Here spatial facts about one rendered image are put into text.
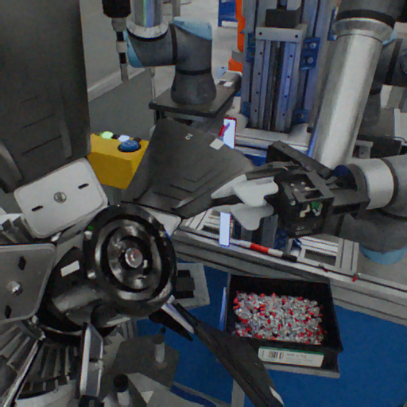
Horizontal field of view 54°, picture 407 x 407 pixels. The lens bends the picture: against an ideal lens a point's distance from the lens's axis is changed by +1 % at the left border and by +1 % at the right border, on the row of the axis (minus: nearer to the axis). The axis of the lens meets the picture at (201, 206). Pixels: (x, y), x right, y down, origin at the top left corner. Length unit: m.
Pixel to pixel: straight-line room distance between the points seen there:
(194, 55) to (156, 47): 0.12
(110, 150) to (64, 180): 0.49
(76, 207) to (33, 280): 0.09
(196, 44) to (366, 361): 0.97
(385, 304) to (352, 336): 0.16
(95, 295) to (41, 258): 0.07
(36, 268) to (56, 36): 0.27
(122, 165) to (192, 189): 0.38
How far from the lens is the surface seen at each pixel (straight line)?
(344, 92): 0.72
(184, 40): 1.23
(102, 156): 0.94
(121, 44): 0.42
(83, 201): 0.46
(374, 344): 1.10
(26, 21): 0.53
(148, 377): 0.66
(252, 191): 0.55
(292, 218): 0.56
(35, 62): 0.50
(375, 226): 0.71
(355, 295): 0.96
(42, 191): 0.47
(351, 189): 0.61
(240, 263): 0.98
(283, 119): 1.33
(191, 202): 0.55
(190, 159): 0.64
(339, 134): 0.71
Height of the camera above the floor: 1.50
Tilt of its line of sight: 36 degrees down
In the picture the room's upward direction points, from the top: straight up
